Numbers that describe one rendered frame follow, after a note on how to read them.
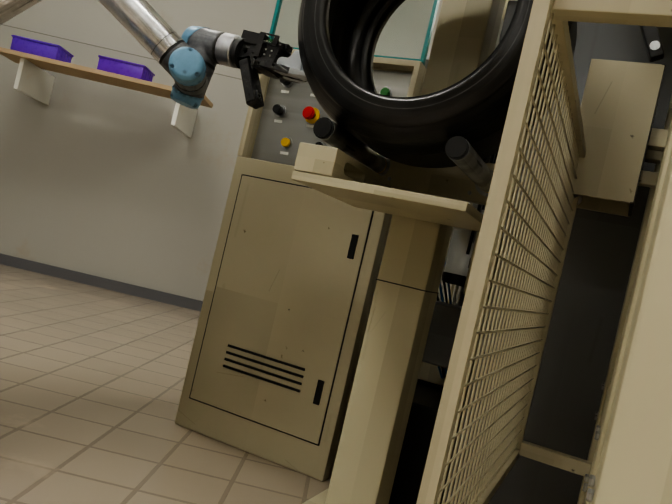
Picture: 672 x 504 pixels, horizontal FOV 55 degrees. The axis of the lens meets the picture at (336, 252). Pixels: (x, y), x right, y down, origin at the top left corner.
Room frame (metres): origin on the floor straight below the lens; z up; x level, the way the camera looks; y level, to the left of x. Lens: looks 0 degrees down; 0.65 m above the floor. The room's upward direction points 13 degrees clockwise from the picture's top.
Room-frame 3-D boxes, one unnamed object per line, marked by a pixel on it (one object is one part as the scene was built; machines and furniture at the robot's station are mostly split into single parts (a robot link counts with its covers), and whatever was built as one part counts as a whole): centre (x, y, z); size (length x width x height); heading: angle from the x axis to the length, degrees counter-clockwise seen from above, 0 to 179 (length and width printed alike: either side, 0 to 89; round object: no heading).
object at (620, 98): (1.47, -0.55, 1.05); 0.20 x 0.15 x 0.30; 156
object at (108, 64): (4.68, 1.77, 1.60); 0.34 x 0.24 x 0.11; 89
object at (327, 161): (1.48, 0.01, 0.83); 0.36 x 0.09 x 0.06; 156
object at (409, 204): (1.42, -0.12, 0.80); 0.37 x 0.36 x 0.02; 66
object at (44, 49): (4.70, 2.40, 1.60); 0.35 x 0.24 x 0.12; 89
